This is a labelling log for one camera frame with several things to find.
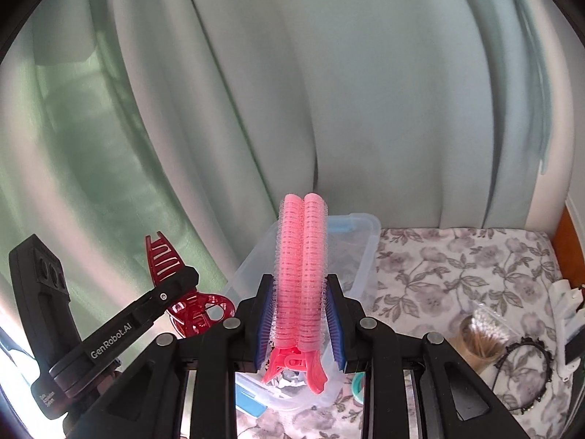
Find bag of cotton swabs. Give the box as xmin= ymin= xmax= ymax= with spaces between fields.
xmin=468 ymin=302 xmax=521 ymax=359

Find red hair claw clip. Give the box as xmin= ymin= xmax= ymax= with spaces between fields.
xmin=145 ymin=231 xmax=236 ymax=338

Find black jewelled headband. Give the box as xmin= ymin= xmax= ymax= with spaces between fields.
xmin=491 ymin=337 xmax=553 ymax=414

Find clear plastic storage box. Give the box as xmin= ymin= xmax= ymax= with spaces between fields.
xmin=222 ymin=213 xmax=381 ymax=417

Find pink hair roller clip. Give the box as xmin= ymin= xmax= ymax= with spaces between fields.
xmin=263 ymin=192 xmax=328 ymax=394

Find white power strip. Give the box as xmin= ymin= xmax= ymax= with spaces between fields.
xmin=548 ymin=279 xmax=584 ymax=382

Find green curtain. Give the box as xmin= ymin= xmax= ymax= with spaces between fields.
xmin=1 ymin=0 xmax=552 ymax=335

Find pastel hair ties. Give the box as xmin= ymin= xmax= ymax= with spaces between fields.
xmin=350 ymin=371 xmax=367 ymax=405

